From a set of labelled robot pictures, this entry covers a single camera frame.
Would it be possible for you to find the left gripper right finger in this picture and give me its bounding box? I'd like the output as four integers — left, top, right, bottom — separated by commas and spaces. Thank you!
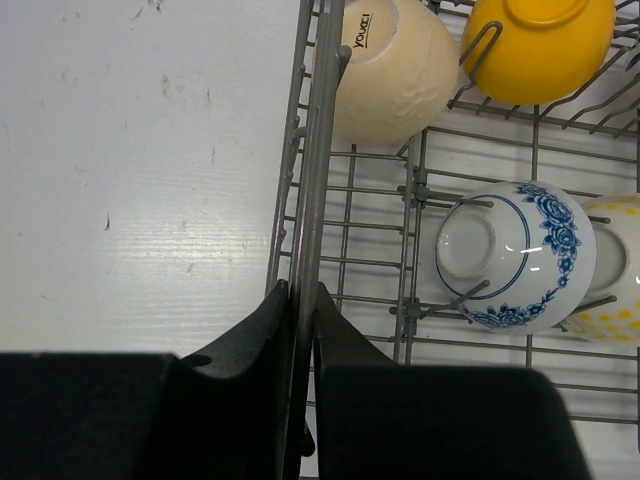
314, 286, 590, 479

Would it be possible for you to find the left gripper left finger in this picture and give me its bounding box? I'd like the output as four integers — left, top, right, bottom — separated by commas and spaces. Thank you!
1, 281, 291, 479

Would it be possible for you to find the blue floral ceramic bowl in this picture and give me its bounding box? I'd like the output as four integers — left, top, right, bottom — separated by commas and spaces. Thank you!
435, 181, 596, 336

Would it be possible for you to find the pale yellow flower bowl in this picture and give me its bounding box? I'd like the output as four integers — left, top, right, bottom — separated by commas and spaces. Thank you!
561, 193, 639, 347

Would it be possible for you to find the tan ceramic bowl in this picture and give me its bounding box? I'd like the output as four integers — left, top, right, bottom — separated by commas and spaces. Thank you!
334, 0, 459, 146

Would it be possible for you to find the small orange plastic bowl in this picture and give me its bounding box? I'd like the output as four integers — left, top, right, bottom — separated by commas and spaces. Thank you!
461, 0, 616, 105

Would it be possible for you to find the grey wire dish rack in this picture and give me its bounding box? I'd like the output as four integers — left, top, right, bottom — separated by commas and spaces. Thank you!
264, 0, 640, 426

